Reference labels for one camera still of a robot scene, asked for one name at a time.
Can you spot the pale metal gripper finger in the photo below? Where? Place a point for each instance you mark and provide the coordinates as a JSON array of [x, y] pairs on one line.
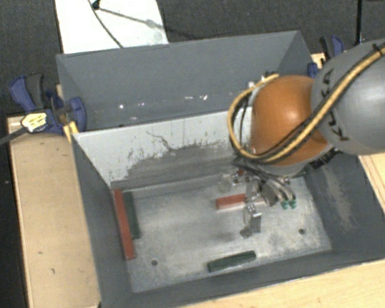
[[225, 183], [255, 222]]

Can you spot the short red-brown flat block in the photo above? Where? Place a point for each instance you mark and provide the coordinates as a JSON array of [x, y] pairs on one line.
[[230, 201]]

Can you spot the dark green flat block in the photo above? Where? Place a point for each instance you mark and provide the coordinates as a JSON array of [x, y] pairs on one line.
[[132, 215], [231, 261]]

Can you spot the grey metal bin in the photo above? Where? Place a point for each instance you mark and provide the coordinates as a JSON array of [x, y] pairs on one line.
[[189, 222]]

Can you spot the long red-brown flat block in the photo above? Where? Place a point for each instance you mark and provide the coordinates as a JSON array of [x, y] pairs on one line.
[[125, 225]]

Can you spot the pale wood flat board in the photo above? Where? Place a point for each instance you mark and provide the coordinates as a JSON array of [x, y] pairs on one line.
[[50, 215]]

